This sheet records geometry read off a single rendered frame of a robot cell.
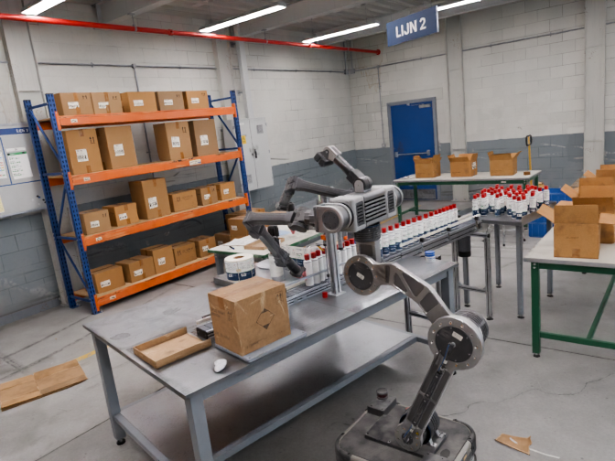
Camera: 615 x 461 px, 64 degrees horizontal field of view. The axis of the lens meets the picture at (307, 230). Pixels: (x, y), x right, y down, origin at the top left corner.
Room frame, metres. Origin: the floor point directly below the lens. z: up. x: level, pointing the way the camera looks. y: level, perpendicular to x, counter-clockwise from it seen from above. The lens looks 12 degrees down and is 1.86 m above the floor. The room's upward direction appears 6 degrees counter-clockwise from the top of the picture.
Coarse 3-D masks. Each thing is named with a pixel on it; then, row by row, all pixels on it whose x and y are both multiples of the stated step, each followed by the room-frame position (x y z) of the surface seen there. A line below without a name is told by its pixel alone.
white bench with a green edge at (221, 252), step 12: (288, 228) 5.21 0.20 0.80; (288, 240) 4.63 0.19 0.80; (300, 240) 4.57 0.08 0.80; (312, 240) 4.78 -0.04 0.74; (216, 252) 4.54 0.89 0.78; (228, 252) 4.43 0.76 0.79; (240, 252) 4.34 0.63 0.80; (252, 252) 4.28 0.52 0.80; (264, 252) 4.23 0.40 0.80; (216, 264) 4.61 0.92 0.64
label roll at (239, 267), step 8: (232, 256) 3.33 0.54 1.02; (240, 256) 3.33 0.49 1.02; (248, 256) 3.28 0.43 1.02; (232, 264) 3.20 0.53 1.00; (240, 264) 3.20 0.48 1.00; (248, 264) 3.22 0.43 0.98; (232, 272) 3.20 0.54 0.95; (240, 272) 3.19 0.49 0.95; (248, 272) 3.22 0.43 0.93; (232, 280) 3.21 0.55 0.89; (240, 280) 3.19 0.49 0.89
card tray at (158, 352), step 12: (168, 336) 2.44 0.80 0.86; (180, 336) 2.47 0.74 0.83; (192, 336) 2.45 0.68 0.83; (144, 348) 2.34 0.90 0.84; (156, 348) 2.34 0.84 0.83; (168, 348) 2.32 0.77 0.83; (180, 348) 2.30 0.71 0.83; (192, 348) 2.24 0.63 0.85; (156, 360) 2.12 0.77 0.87; (168, 360) 2.16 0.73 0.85
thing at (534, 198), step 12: (480, 192) 4.57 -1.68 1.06; (492, 192) 4.44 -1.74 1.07; (504, 192) 4.39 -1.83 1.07; (516, 192) 4.25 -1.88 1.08; (528, 192) 4.42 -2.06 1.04; (540, 192) 4.35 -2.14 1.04; (492, 204) 4.43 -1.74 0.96; (504, 204) 4.39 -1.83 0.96; (528, 204) 4.32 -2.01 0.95; (540, 204) 4.35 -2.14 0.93
